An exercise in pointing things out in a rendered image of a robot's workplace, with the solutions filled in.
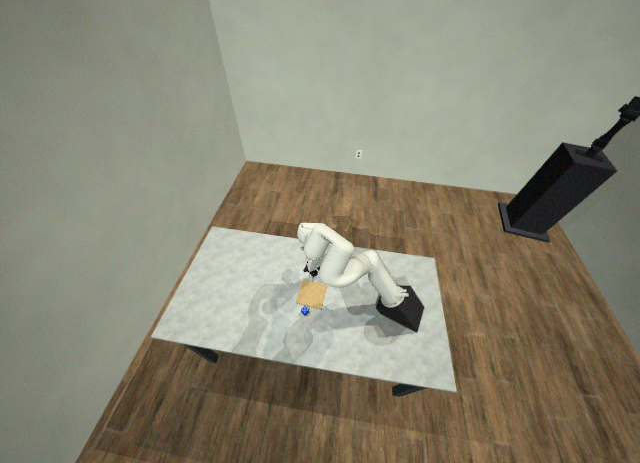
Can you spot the tan flat mat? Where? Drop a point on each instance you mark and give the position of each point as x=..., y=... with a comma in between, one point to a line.
x=311, y=294

